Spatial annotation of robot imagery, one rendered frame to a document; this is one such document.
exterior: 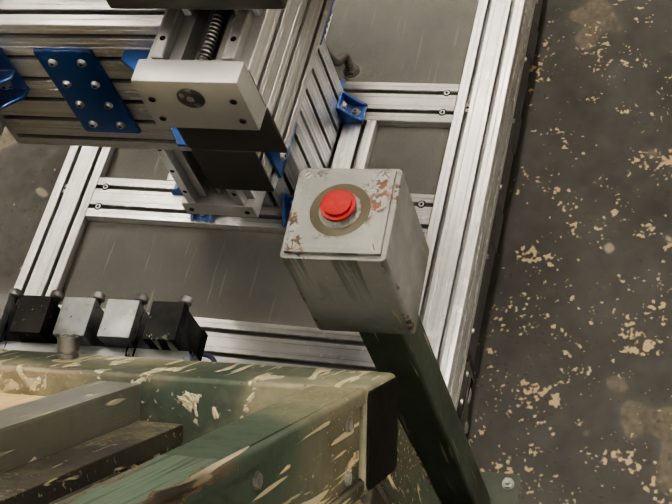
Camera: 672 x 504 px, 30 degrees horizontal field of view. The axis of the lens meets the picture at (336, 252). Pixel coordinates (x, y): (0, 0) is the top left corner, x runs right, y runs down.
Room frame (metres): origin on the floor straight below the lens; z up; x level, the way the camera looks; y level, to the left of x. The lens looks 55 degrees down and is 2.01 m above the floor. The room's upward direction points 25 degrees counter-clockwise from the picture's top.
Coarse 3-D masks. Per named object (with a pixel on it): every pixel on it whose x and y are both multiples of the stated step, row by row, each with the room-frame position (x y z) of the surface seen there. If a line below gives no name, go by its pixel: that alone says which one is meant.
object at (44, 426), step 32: (96, 384) 0.75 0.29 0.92; (128, 384) 0.74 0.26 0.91; (0, 416) 0.65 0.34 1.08; (32, 416) 0.64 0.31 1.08; (64, 416) 0.66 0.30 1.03; (96, 416) 0.68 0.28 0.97; (128, 416) 0.70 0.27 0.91; (0, 448) 0.60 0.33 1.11; (32, 448) 0.62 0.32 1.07; (64, 448) 0.63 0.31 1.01
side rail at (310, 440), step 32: (256, 416) 0.55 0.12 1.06; (288, 416) 0.54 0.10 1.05; (320, 416) 0.54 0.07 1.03; (352, 416) 0.58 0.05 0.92; (192, 448) 0.48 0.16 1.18; (224, 448) 0.47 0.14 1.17; (256, 448) 0.47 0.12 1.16; (288, 448) 0.50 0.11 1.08; (320, 448) 0.53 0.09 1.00; (352, 448) 0.56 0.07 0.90; (128, 480) 0.43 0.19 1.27; (160, 480) 0.42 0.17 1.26; (192, 480) 0.41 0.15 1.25; (224, 480) 0.43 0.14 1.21; (256, 480) 0.45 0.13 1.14; (288, 480) 0.48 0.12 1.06; (320, 480) 0.51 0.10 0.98; (352, 480) 0.54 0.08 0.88
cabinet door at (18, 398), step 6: (0, 396) 0.80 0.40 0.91; (6, 396) 0.79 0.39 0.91; (12, 396) 0.79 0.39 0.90; (18, 396) 0.79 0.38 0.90; (24, 396) 0.79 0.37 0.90; (30, 396) 0.79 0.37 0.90; (36, 396) 0.78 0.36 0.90; (42, 396) 0.78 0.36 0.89; (0, 402) 0.77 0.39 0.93; (6, 402) 0.77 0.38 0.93; (12, 402) 0.77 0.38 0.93; (18, 402) 0.76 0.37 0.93; (24, 402) 0.76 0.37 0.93; (0, 408) 0.74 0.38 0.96
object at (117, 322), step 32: (0, 320) 1.01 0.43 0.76; (32, 320) 0.99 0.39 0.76; (64, 320) 0.96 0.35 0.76; (96, 320) 0.96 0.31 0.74; (128, 320) 0.92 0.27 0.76; (160, 320) 0.90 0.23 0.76; (192, 320) 0.91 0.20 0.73; (96, 352) 0.92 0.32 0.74; (128, 352) 0.90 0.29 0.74; (160, 352) 0.88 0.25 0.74; (192, 352) 0.86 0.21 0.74
